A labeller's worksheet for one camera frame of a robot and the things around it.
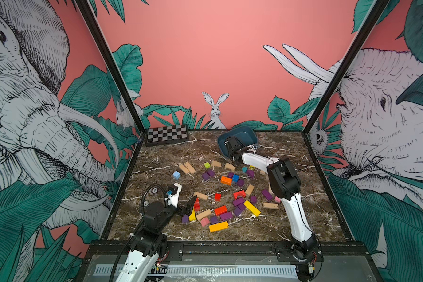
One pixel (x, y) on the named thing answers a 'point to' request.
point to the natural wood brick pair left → (187, 168)
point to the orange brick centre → (225, 180)
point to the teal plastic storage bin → (247, 135)
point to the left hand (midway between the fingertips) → (189, 190)
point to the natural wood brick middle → (200, 195)
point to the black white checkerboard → (166, 134)
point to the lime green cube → (207, 165)
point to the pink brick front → (204, 221)
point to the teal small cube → (244, 169)
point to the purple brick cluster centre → (239, 205)
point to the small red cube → (217, 197)
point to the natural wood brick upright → (248, 192)
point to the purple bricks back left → (205, 175)
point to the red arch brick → (239, 193)
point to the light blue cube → (177, 174)
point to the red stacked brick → (197, 205)
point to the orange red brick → (221, 210)
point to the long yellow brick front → (221, 225)
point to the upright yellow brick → (192, 217)
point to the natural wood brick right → (271, 205)
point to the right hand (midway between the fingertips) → (237, 146)
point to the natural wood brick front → (204, 214)
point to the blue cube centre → (235, 178)
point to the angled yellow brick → (252, 207)
